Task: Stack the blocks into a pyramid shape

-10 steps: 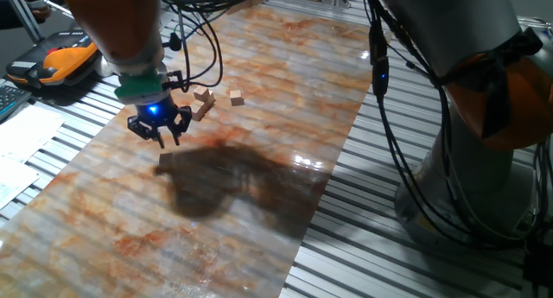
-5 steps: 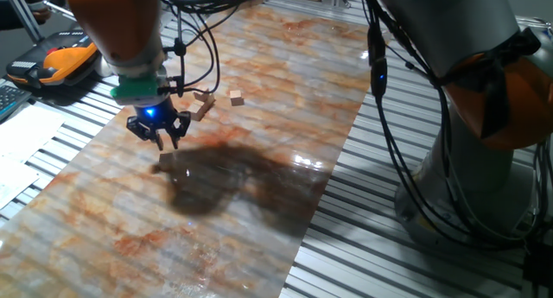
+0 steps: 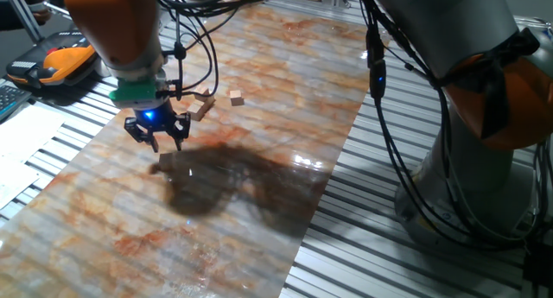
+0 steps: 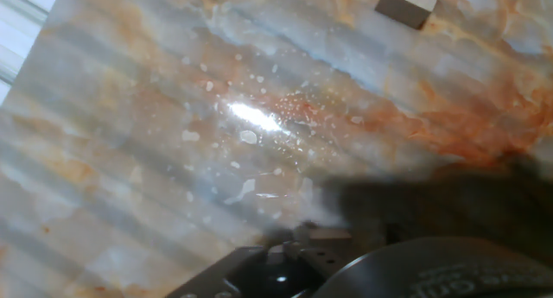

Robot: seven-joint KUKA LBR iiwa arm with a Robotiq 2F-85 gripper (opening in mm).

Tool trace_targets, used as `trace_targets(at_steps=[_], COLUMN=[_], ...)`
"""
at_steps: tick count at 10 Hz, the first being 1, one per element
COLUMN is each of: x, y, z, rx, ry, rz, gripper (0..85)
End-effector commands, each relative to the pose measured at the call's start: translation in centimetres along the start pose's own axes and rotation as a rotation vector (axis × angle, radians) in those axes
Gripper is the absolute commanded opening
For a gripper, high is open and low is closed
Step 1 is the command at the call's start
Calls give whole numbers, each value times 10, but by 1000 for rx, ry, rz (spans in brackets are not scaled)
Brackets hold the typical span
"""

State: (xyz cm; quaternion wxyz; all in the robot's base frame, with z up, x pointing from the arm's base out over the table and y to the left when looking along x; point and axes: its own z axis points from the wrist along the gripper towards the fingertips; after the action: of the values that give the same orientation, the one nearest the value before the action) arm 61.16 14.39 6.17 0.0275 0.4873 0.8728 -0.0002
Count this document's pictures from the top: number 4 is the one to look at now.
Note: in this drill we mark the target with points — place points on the small wooden cube block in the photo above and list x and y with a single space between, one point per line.
410 4
330 237

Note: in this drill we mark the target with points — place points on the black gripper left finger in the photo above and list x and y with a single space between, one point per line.
276 270

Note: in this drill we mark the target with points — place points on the orange marble pattern sheet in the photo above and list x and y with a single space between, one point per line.
129 138

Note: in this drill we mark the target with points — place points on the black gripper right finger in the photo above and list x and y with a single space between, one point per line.
394 234

